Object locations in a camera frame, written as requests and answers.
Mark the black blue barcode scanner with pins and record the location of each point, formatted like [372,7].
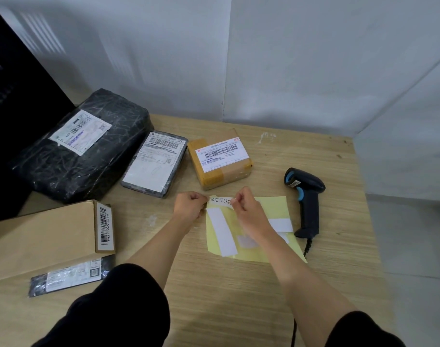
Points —
[310,213]

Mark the person's right hand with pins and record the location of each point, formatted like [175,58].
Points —
[250,216]

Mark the small black parcel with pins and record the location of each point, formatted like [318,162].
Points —
[71,276]

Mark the cardboard box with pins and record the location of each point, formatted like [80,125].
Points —
[43,242]

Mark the person's left hand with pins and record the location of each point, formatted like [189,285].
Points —
[189,209]

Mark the large black parcel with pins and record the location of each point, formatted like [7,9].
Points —
[108,158]

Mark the black plastic crate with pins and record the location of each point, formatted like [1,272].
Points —
[17,104]

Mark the yellow sticker backing sheet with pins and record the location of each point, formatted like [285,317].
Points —
[274,209]

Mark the person's right forearm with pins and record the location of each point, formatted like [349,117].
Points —
[303,281]

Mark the yellow taped parcel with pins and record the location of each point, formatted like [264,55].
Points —
[220,177]

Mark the person's left forearm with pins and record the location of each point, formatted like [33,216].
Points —
[158,249]

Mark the white return sticker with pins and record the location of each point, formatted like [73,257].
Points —
[220,201]

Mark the grey labelled parcel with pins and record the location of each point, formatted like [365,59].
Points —
[151,169]

